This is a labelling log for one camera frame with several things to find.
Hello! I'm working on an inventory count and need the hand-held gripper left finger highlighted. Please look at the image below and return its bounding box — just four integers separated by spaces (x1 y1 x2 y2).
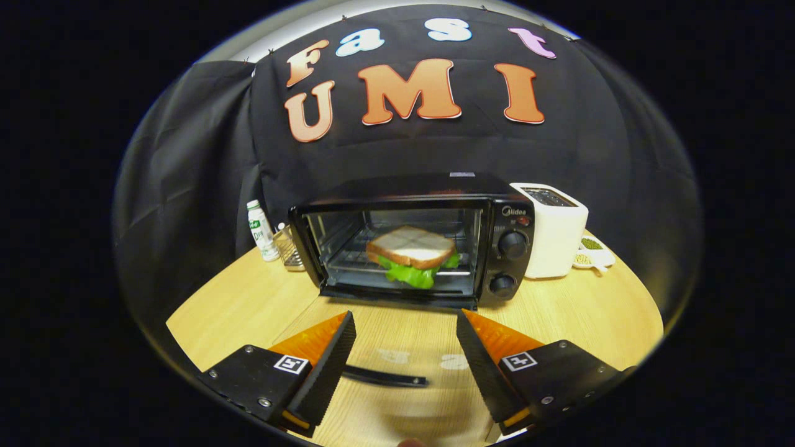
198 310 357 438

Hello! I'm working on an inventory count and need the white bottle green label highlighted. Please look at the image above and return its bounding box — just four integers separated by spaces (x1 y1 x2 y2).
247 199 280 262

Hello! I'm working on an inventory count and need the sandwich with lettuce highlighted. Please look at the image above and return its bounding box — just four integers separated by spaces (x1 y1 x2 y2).
365 225 461 290

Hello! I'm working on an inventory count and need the black backdrop cloth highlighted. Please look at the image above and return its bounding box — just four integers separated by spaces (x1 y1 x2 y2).
112 3 706 373

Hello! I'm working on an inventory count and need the white divided bean dish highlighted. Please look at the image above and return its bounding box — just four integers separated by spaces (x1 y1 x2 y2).
573 235 616 274

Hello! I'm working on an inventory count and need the white toaster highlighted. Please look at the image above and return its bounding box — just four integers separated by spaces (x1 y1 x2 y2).
509 182 589 279

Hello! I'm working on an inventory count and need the black toaster oven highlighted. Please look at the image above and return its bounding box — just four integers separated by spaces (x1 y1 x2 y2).
289 173 536 389

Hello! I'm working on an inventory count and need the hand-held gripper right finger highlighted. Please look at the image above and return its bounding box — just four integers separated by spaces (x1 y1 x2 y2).
457 309 637 436

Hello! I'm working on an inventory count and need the small metal rack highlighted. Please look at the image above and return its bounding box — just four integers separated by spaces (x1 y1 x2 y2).
273 222 306 272

